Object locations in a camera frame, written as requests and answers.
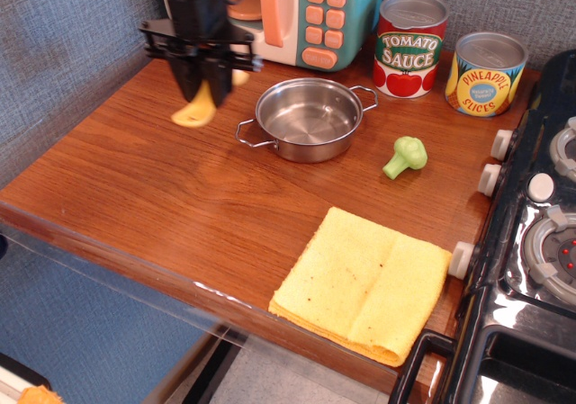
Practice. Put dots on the white stove knob back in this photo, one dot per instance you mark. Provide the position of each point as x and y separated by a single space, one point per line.
500 145

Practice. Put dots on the white stove knob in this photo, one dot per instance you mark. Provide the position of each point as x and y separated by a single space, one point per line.
461 259
500 145
489 178

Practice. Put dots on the black toy stove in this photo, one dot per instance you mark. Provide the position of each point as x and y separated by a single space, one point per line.
515 335

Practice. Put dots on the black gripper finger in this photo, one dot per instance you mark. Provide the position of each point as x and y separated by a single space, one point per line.
187 77
218 74

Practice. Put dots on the small metal pot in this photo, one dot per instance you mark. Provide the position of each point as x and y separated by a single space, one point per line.
307 120

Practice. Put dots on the pineapple slices can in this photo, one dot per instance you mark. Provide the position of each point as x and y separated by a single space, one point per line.
485 73

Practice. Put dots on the toy microwave oven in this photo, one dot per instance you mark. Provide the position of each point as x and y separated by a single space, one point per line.
324 35

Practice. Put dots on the orange object bottom corner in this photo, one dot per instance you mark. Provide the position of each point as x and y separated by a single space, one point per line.
22 385

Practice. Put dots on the yellow dish brush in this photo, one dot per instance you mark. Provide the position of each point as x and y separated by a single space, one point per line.
199 112

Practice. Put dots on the green toy broccoli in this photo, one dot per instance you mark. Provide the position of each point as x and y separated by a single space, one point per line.
409 152

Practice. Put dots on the tomato sauce can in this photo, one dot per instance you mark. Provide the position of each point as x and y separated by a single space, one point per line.
409 40

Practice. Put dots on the yellow folded cloth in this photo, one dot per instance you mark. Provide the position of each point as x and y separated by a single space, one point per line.
363 286

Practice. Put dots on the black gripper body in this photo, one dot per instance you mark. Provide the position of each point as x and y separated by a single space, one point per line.
201 29

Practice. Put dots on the white stove knob middle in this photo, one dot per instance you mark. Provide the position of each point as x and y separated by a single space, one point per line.
489 178

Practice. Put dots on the white stove knob front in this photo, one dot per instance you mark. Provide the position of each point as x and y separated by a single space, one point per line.
461 259

